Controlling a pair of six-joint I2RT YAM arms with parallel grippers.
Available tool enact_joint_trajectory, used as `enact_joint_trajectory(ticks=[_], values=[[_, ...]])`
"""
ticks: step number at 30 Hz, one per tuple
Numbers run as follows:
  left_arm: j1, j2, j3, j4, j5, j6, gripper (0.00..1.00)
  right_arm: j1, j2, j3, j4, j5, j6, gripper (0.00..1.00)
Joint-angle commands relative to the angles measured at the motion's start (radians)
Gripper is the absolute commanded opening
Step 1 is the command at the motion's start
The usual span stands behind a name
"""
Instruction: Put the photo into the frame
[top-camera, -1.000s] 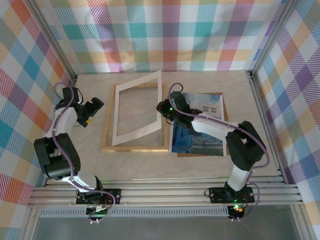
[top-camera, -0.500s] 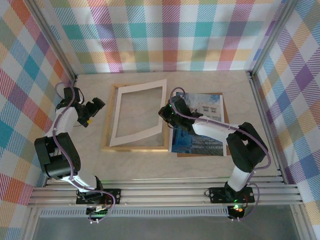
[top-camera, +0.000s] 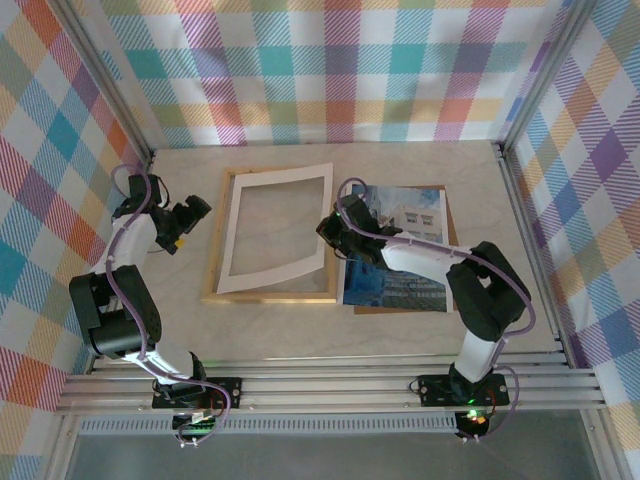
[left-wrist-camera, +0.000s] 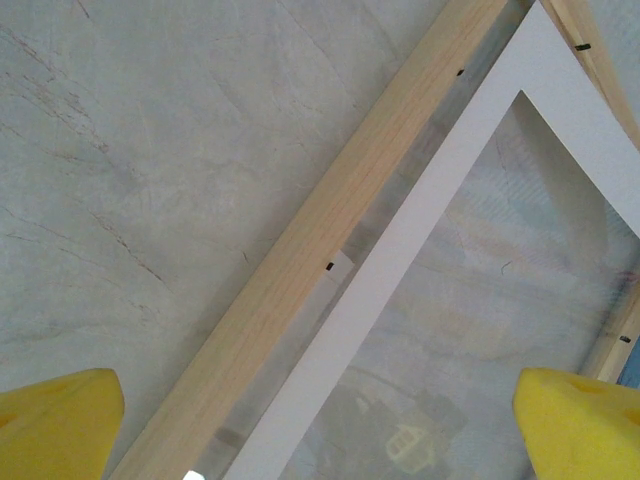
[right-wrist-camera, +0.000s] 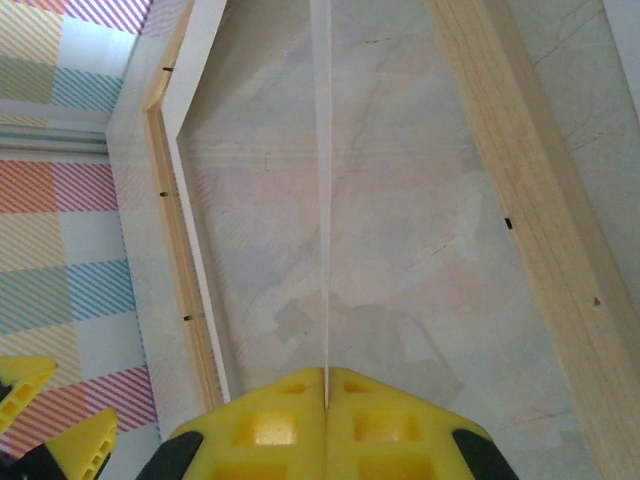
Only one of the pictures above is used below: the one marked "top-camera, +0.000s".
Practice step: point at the blue building photo print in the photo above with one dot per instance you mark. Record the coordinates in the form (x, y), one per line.
(420, 210)

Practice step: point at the brown frame backing board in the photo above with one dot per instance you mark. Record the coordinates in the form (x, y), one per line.
(449, 215)

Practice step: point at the white mat board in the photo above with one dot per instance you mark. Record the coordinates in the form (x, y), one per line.
(280, 177)

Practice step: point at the light wooden picture frame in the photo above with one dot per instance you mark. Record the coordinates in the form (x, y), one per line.
(270, 299)

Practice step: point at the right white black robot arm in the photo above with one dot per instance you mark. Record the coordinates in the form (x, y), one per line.
(425, 255)

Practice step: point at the wide aluminium base beam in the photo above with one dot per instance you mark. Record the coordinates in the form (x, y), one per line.
(325, 395)

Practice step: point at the aluminium lower strut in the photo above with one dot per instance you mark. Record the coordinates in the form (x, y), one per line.
(602, 440)
(60, 445)

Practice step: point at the aluminium side rail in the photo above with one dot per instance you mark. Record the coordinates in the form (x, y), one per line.
(147, 160)
(517, 190)

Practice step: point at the aluminium corner post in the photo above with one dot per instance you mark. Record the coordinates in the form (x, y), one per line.
(546, 75)
(115, 95)

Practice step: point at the aluminium table edge rail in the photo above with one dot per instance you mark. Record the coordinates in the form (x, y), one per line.
(325, 364)

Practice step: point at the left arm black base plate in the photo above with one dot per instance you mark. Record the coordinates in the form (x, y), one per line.
(230, 387)

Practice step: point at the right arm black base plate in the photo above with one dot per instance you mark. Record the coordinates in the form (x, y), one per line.
(435, 390)

